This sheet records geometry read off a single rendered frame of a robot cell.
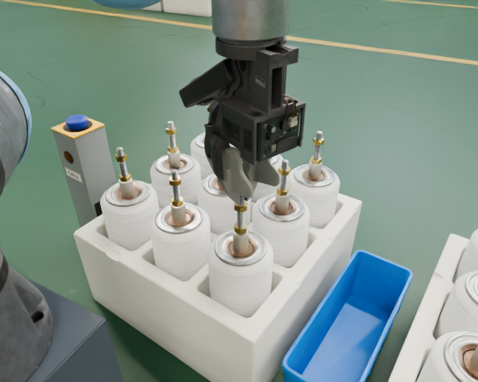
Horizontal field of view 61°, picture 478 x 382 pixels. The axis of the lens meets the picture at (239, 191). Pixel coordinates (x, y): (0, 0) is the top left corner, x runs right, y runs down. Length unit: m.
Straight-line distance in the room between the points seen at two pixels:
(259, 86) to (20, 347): 0.32
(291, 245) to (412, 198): 0.61
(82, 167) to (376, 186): 0.80
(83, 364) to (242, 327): 0.22
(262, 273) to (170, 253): 0.15
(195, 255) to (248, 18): 0.38
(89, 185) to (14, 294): 0.45
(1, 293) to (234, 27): 0.31
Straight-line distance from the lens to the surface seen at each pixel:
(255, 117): 0.40
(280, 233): 0.64
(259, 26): 0.39
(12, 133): 0.47
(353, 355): 0.80
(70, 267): 0.99
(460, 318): 0.61
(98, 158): 0.84
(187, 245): 0.62
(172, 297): 0.64
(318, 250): 0.70
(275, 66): 0.39
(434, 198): 1.24
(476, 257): 0.70
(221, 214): 0.70
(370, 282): 0.85
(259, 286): 0.59
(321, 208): 0.74
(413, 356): 0.61
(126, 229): 0.71
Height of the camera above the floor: 0.65
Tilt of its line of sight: 35 degrees down
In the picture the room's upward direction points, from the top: straight up
